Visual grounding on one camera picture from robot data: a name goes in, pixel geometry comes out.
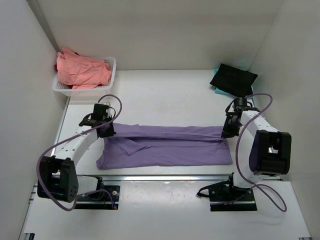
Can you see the purple t shirt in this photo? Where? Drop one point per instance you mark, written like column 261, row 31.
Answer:
column 136, row 146

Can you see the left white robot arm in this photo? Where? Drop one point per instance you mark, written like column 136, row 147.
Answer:
column 58, row 172

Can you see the salmon pink t shirt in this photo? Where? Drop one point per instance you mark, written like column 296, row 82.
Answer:
column 76, row 70

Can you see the aluminium rail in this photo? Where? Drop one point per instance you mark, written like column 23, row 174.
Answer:
column 163, row 178

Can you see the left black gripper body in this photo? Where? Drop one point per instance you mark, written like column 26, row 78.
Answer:
column 109, row 131

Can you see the folded black t shirt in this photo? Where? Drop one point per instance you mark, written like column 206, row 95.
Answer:
column 232, row 80

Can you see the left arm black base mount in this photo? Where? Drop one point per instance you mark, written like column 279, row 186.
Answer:
column 101, row 200

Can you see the white plastic basket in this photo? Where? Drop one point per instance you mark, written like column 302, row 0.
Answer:
column 103, row 86

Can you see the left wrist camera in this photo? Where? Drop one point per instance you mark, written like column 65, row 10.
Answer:
column 104, row 107

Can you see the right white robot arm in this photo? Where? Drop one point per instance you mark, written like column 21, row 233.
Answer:
column 270, row 154

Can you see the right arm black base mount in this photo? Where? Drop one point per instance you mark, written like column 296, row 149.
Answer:
column 224, row 196

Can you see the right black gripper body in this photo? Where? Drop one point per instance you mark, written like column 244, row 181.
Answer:
column 231, row 127

